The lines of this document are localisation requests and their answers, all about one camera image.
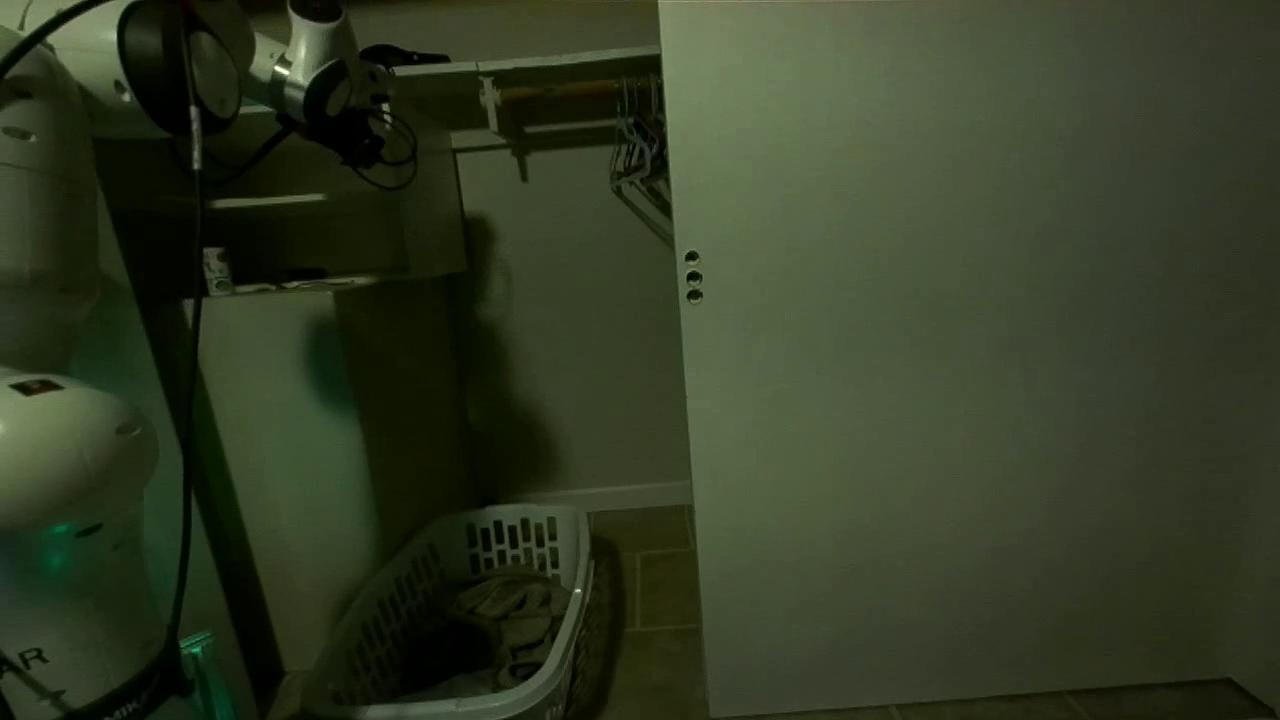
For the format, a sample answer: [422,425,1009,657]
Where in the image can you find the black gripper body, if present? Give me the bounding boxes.
[303,60,390,169]

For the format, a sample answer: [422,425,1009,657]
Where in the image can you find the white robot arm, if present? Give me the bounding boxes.
[0,0,390,720]

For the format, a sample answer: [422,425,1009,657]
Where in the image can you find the closet rod and shelf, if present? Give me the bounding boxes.
[401,49,658,154]

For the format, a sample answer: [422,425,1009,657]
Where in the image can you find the white plastic laundry basket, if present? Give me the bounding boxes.
[298,503,593,720]

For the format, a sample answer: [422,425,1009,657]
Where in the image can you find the clothes in basket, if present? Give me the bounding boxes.
[401,566,569,701]

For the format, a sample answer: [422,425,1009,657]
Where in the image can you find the white closet door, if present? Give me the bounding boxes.
[658,0,1280,716]

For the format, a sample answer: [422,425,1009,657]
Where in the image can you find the white wall shelf unit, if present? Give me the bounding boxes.
[204,115,464,290]

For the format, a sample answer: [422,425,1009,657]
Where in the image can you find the wire hangers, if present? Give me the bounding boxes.
[608,78,671,243]

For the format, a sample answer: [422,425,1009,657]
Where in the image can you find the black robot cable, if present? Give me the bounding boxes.
[0,0,216,720]

